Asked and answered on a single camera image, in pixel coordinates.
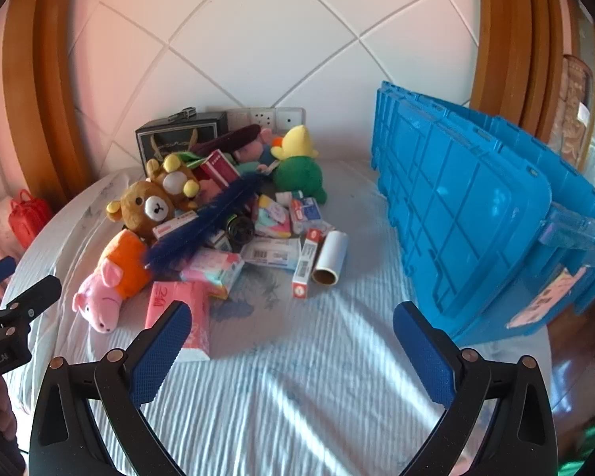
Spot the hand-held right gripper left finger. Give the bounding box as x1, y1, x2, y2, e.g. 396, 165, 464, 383
30, 300, 194, 476

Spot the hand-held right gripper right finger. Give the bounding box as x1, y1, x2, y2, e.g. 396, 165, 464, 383
393, 301, 559, 476

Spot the pink tissue pack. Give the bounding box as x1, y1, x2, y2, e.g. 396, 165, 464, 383
145, 280, 211, 362

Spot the pink pig plush orange dress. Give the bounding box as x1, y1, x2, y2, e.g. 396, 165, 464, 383
73, 230, 152, 334

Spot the pink pastel box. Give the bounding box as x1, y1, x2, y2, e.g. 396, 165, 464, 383
180, 249, 245, 301

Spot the white paper roll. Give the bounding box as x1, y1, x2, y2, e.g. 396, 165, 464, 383
311, 230, 350, 287

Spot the blue feather duster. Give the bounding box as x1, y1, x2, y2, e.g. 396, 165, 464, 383
144, 171, 266, 273

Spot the brown bear plush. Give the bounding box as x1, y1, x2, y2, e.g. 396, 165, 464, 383
106, 181, 177, 244

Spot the white barcode box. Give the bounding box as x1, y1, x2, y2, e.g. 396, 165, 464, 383
241, 237, 302, 271

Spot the blue plastic crate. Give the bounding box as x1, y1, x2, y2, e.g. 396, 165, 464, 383
370, 81, 595, 345

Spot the colourful sanitary pad pack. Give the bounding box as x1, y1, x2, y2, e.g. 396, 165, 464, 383
254, 195, 293, 238

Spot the red white carton box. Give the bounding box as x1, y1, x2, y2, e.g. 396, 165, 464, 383
198, 151, 241, 189

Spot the white marble desktop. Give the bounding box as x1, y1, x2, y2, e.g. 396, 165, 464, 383
2, 169, 144, 308

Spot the small red bag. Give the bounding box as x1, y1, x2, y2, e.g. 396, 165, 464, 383
8, 189, 53, 249

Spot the small white box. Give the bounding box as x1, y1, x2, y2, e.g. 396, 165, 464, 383
205, 230, 234, 255

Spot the blue striped table cloth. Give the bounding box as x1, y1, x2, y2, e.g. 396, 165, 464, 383
5, 159, 551, 476

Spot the long white red box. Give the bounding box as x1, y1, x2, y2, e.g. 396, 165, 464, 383
292, 228, 325, 299

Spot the green cloth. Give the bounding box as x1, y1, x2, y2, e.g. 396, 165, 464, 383
560, 414, 595, 476

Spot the black gift box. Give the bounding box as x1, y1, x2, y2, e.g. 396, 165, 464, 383
135, 109, 229, 178

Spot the yellow green plush duck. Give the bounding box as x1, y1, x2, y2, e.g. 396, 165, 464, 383
270, 125, 328, 204

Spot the pink pig plush blue dress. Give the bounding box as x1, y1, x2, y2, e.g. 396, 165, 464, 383
237, 128, 279, 172

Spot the carved wooden panel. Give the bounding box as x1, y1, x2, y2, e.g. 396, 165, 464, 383
560, 54, 595, 174

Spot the orange wooden frame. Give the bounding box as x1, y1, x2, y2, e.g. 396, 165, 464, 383
2, 0, 110, 204
471, 0, 576, 140

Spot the white wall plate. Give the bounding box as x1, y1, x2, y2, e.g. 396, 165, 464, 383
226, 107, 251, 131

